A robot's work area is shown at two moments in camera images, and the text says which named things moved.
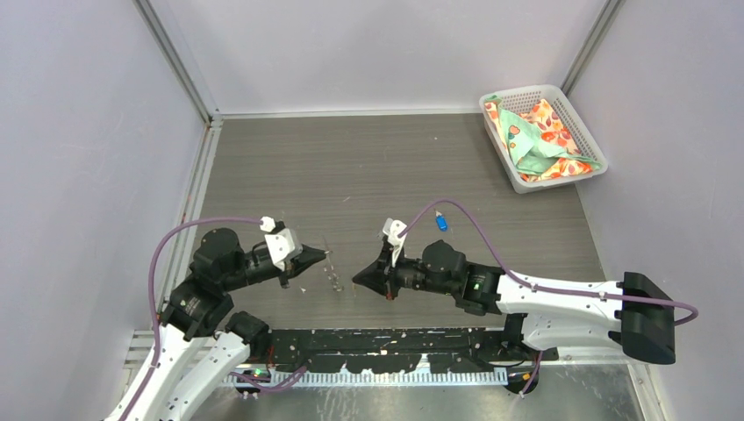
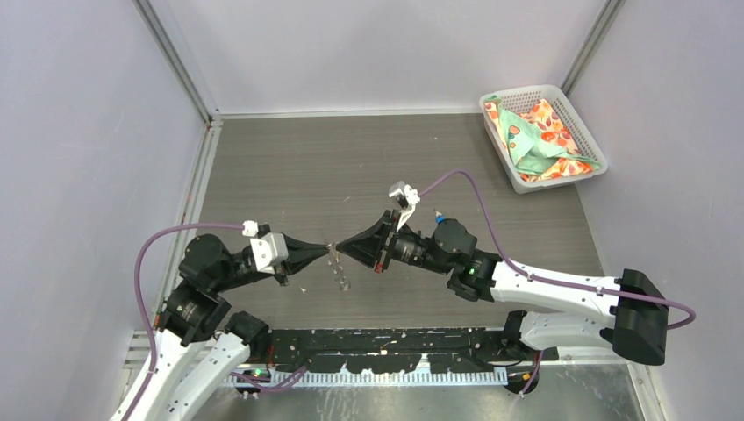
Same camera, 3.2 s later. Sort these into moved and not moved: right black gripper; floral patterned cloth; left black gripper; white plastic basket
Moved: right black gripper
Not moved: white plastic basket; left black gripper; floral patterned cloth
